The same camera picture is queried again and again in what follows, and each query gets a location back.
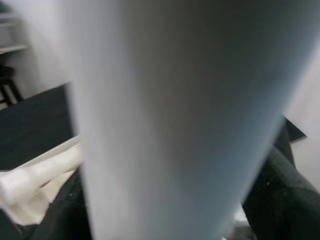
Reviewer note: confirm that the white plastic table top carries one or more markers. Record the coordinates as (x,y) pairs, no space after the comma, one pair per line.
(35,207)

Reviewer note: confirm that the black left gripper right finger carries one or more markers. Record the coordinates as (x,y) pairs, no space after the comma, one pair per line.
(282,200)

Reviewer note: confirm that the black round stool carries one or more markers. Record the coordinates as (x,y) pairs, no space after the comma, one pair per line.
(6,72)

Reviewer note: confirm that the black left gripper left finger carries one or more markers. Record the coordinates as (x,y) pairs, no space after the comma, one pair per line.
(65,215)

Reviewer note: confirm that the black tablecloth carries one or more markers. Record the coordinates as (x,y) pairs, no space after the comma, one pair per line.
(32,130)

